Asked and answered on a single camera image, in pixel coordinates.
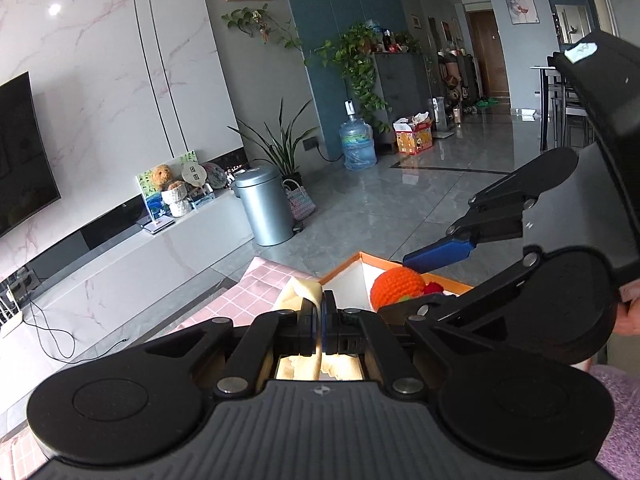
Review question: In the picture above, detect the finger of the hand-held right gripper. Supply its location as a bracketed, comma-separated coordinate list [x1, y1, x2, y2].
[378, 247, 544, 322]
[402, 149, 580, 274]

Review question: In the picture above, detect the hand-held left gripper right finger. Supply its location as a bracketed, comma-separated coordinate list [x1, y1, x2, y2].
[322, 290, 501, 397]

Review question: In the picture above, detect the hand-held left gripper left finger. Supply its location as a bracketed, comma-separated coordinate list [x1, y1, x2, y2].
[145, 300, 319, 397]

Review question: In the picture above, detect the orange crochet ball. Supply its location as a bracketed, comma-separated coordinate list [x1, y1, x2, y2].
[370, 267, 427, 309]

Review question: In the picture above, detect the person's right hand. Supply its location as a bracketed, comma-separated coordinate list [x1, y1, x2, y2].
[616, 285, 640, 337]

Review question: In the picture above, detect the pink checked tablecloth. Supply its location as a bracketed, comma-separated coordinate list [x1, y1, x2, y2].
[0, 256, 323, 480]

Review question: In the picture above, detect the black dining table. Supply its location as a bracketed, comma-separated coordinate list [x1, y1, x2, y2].
[530, 55, 596, 153]

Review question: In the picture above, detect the woven basket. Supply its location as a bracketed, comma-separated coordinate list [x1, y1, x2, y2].
[281, 178, 317, 222]

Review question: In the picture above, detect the red gift box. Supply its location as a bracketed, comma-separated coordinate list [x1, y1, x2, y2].
[393, 111, 435, 156]

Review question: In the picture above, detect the grey metal trash can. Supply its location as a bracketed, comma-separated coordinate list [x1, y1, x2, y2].
[231, 161, 297, 247]

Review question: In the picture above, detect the blue water bottle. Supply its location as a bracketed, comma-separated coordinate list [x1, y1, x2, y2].
[338, 115, 377, 171]

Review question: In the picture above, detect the white floor device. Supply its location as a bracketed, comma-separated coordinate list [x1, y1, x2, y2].
[431, 96, 457, 137]

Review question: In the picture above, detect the white marble TV console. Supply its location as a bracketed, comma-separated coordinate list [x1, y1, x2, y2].
[0, 192, 256, 376]

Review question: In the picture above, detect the grey cabinet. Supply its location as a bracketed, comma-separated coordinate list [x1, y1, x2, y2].
[372, 51, 435, 133]

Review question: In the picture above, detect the long-leaf potted plant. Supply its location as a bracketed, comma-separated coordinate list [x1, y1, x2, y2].
[227, 99, 321, 188]

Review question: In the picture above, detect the decorative plate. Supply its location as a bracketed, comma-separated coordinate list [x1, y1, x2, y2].
[202, 162, 230, 187]

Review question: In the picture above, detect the brown wooden door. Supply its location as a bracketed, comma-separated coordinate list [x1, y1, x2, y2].
[467, 9, 512, 102]

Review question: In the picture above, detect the dark hallway shelf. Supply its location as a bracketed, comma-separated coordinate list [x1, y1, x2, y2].
[437, 50, 483, 113]

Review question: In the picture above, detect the grey laptop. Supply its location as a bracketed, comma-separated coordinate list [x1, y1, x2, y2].
[141, 216, 176, 235]

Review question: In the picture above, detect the round paper fan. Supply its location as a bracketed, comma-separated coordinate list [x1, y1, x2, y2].
[179, 161, 207, 187]

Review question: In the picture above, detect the green blue picture book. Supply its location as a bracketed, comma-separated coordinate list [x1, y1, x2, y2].
[136, 167, 173, 221]

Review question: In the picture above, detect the brown teddy bear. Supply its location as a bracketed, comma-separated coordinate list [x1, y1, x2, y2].
[151, 165, 176, 192]

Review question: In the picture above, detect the trailing pothos plant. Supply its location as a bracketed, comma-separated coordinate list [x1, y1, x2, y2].
[306, 21, 396, 133]

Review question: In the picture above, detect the white router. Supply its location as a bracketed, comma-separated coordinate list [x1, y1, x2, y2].
[0, 285, 27, 339]

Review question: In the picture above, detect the hanging vine plant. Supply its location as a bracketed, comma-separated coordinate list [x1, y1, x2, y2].
[221, 4, 307, 53]

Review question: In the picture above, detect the pale wall art print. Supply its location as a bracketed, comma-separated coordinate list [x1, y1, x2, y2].
[501, 0, 541, 26]

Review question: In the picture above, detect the black cable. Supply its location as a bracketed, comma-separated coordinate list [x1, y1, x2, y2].
[25, 295, 128, 361]

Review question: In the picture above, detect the black wall television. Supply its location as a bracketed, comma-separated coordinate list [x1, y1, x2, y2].
[0, 72, 62, 237]

